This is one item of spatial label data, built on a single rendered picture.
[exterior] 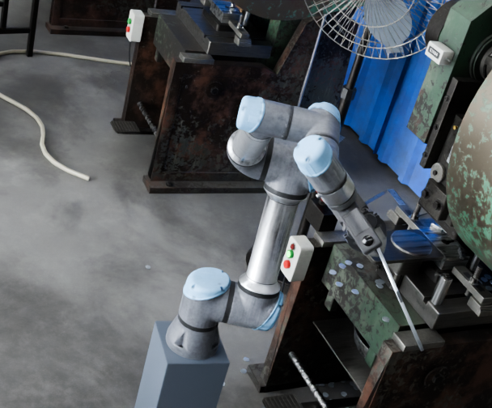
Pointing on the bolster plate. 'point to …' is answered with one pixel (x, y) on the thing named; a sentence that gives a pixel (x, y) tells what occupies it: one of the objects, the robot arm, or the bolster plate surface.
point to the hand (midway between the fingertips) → (379, 252)
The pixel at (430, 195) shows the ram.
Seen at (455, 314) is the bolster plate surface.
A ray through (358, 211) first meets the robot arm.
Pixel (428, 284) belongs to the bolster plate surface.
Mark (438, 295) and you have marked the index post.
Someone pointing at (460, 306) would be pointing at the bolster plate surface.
